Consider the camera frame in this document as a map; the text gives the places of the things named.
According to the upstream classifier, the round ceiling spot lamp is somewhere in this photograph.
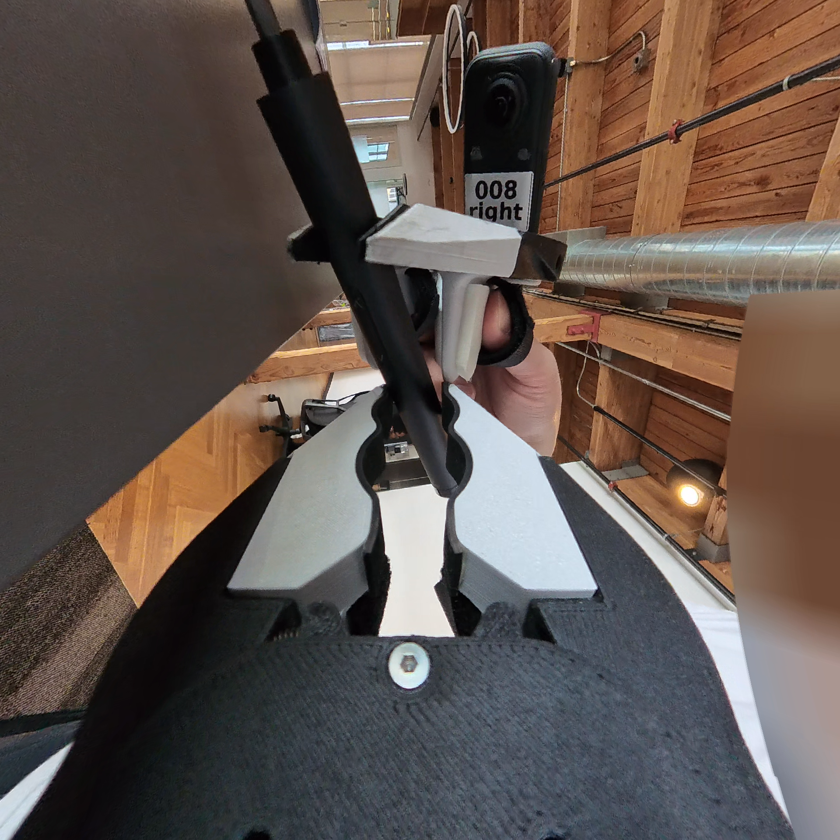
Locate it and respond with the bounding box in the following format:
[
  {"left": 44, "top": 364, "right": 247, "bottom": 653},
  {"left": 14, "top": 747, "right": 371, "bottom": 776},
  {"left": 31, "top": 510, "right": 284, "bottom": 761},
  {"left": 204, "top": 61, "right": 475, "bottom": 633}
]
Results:
[{"left": 666, "top": 458, "right": 726, "bottom": 509}]

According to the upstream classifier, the black office chair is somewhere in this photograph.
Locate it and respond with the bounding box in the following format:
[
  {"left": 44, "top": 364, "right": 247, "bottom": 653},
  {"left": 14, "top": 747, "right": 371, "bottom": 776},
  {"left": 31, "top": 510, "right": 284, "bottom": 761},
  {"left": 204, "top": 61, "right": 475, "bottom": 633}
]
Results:
[{"left": 259, "top": 394, "right": 349, "bottom": 460}]

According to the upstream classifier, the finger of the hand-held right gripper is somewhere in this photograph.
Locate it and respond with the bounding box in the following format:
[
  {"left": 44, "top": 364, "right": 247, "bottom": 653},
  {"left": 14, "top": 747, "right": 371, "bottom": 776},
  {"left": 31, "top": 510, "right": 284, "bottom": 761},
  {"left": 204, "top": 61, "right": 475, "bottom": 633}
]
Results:
[
  {"left": 356, "top": 308, "right": 395, "bottom": 376},
  {"left": 363, "top": 202, "right": 527, "bottom": 383}
]

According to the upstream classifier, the black screwdriver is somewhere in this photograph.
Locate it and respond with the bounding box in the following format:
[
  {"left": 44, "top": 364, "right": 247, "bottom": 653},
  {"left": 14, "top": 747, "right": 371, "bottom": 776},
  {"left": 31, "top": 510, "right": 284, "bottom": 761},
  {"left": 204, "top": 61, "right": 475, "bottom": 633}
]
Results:
[{"left": 244, "top": 0, "right": 463, "bottom": 497}]

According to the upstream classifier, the silver ventilation duct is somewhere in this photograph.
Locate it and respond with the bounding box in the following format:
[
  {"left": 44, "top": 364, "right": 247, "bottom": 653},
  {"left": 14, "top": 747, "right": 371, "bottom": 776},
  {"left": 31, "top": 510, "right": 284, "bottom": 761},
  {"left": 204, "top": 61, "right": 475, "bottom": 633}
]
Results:
[{"left": 558, "top": 220, "right": 840, "bottom": 309}]

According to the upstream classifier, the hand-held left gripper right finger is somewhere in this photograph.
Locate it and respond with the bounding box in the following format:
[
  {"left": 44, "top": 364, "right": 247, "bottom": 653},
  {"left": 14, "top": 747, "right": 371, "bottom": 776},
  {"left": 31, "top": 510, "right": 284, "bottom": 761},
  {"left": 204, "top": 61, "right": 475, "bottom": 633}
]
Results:
[{"left": 435, "top": 386, "right": 602, "bottom": 636}]

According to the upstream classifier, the black ceiling pipe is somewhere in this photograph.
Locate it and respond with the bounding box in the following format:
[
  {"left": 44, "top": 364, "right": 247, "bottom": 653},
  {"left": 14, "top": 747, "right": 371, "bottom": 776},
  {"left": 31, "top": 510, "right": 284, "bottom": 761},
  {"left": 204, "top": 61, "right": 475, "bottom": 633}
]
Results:
[{"left": 543, "top": 56, "right": 840, "bottom": 191}]

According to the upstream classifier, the dark grey desk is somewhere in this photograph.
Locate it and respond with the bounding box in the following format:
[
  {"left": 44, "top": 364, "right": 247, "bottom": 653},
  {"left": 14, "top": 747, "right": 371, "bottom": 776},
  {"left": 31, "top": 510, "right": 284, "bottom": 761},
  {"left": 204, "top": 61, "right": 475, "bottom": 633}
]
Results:
[{"left": 0, "top": 0, "right": 370, "bottom": 592}]

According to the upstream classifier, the white ring lamp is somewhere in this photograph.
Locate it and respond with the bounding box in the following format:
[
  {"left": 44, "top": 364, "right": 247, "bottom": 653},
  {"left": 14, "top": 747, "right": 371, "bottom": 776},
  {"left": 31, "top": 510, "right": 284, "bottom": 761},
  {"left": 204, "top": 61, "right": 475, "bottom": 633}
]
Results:
[{"left": 443, "top": 3, "right": 488, "bottom": 130}]

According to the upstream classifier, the person's right hand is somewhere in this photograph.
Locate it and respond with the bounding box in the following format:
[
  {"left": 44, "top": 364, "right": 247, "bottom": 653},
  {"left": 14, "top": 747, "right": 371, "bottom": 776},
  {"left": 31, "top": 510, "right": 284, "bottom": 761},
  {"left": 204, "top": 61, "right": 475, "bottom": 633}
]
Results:
[{"left": 419, "top": 289, "right": 563, "bottom": 459}]

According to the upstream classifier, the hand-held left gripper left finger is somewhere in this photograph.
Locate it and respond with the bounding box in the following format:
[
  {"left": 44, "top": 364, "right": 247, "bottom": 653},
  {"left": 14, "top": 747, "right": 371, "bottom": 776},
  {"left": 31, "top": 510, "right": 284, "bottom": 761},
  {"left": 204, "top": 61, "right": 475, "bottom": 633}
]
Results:
[{"left": 226, "top": 386, "right": 393, "bottom": 636}]

